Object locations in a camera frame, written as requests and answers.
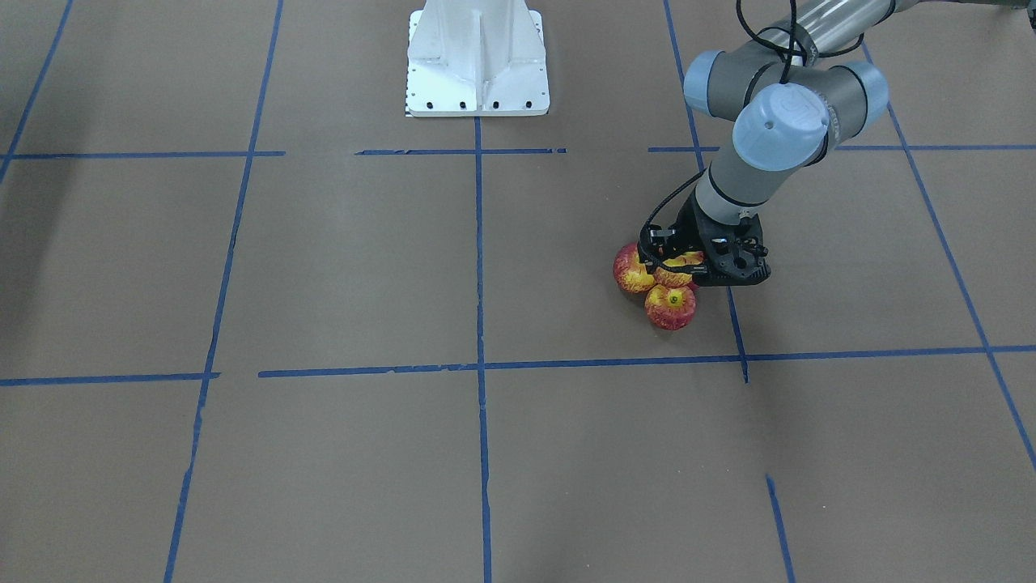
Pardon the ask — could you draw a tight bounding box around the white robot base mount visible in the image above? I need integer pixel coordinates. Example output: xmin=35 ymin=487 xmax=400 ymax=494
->
xmin=405 ymin=1 xmax=551 ymax=117

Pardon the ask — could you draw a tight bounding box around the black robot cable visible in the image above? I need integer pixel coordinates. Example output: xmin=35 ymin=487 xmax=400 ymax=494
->
xmin=639 ymin=0 xmax=810 ymax=272

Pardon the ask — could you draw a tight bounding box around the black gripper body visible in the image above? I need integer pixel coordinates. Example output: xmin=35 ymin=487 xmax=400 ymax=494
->
xmin=673 ymin=197 xmax=766 ymax=263

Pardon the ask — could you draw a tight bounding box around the lone red yellow apple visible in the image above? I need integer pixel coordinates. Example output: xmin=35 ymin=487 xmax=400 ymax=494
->
xmin=652 ymin=250 xmax=707 ymax=291

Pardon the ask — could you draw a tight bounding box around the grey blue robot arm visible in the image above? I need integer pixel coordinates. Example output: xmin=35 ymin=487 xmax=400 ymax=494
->
xmin=636 ymin=1 xmax=913 ymax=287

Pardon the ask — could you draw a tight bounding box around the front red yellow apple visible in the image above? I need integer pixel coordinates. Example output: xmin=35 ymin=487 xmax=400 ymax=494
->
xmin=644 ymin=284 xmax=697 ymax=331

